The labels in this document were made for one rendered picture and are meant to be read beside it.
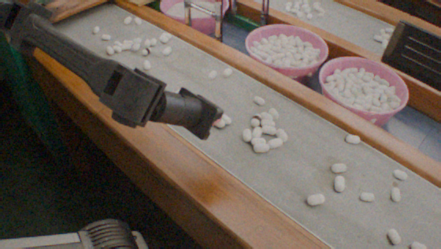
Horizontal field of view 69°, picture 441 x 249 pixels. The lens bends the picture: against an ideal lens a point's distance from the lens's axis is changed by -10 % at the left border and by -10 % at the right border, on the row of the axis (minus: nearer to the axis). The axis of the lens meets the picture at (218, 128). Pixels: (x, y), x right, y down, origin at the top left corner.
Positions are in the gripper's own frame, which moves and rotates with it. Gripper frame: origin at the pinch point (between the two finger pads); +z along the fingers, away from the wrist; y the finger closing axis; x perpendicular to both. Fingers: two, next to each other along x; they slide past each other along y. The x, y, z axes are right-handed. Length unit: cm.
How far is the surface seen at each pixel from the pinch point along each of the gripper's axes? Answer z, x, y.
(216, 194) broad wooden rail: -1.5, 12.9, -8.9
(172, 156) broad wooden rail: -1.4, 12.5, 5.0
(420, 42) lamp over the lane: -2.3, -29.6, -29.2
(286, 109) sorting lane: 25.4, -7.0, -1.6
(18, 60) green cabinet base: -4, 23, 89
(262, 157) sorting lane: 12.1, 4.5, -8.1
